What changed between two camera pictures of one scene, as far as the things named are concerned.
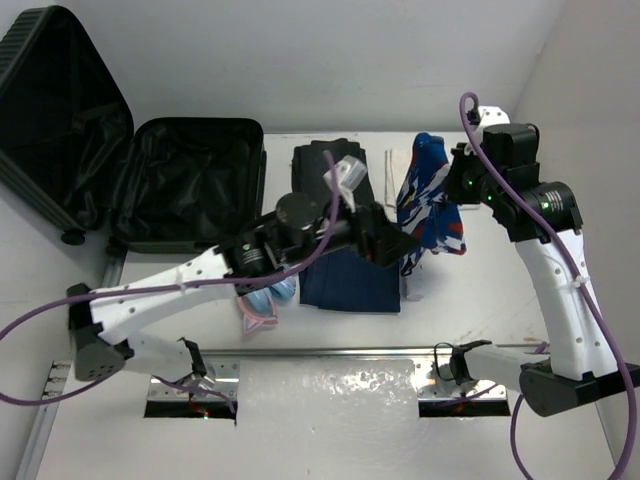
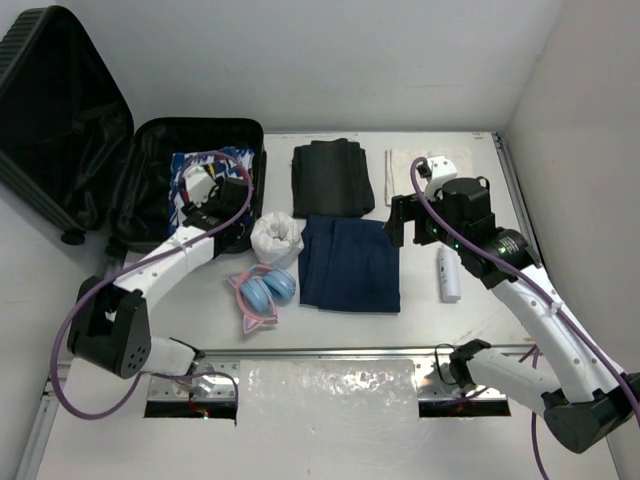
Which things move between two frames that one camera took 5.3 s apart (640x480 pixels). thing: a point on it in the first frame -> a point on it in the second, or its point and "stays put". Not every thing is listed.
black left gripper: [384, 242] -> [189, 208]
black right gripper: [460, 158] -> [405, 208]
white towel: [397, 163] stays put
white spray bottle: [408, 296] -> [449, 275]
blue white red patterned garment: [423, 200] -> [226, 162]
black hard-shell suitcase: [71, 147] stays put
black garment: [309, 172] stays put
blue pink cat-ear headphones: [259, 305] stays put
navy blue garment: [345, 280] stays put
